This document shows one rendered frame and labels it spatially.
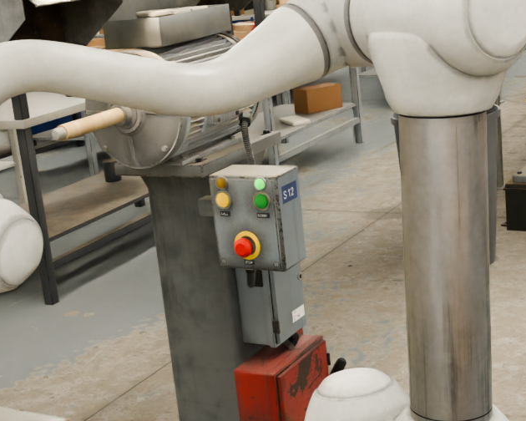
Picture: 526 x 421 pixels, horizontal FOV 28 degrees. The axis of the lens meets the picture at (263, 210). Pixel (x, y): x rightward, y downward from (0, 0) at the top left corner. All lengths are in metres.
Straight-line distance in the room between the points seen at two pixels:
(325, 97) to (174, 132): 5.61
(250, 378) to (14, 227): 1.44
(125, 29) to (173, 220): 0.47
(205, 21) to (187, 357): 0.80
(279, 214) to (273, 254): 0.09
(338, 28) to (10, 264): 0.47
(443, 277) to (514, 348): 2.85
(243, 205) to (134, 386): 2.01
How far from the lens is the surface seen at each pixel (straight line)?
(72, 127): 2.08
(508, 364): 3.93
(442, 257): 1.21
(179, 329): 2.53
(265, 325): 2.43
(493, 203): 4.95
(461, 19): 1.11
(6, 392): 4.20
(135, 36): 2.26
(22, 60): 1.10
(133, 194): 5.76
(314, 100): 7.72
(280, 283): 2.41
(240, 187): 2.10
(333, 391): 1.45
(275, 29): 1.25
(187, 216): 2.41
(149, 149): 2.23
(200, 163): 2.27
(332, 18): 1.26
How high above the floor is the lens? 1.57
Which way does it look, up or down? 14 degrees down
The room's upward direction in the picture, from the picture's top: 6 degrees counter-clockwise
